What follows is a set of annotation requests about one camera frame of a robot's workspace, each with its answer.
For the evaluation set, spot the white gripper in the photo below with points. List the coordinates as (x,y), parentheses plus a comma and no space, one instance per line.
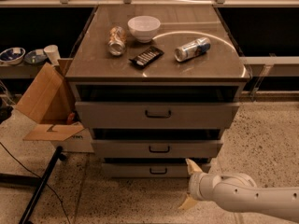
(195,186)

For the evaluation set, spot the grey drawer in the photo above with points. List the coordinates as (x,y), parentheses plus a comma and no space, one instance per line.
(142,170)
(131,115)
(156,149)

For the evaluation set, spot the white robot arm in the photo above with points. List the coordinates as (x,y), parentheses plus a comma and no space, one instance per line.
(237,192)

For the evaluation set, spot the grey drawer cabinet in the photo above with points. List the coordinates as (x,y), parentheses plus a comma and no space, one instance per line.
(216,76)

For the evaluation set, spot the open cardboard box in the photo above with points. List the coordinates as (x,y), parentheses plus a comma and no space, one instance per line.
(50,103)

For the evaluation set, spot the blue white soda can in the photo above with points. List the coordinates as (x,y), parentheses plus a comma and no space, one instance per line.
(192,49)

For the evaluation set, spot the orange soda can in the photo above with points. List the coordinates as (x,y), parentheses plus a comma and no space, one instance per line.
(117,41)

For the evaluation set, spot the black metal stand leg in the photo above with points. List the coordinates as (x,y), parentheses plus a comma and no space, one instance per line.
(35,181)

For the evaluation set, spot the white paper cup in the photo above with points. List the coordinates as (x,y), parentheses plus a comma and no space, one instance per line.
(53,53)

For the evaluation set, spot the dark blue bowl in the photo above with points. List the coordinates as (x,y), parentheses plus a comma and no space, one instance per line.
(35,57)

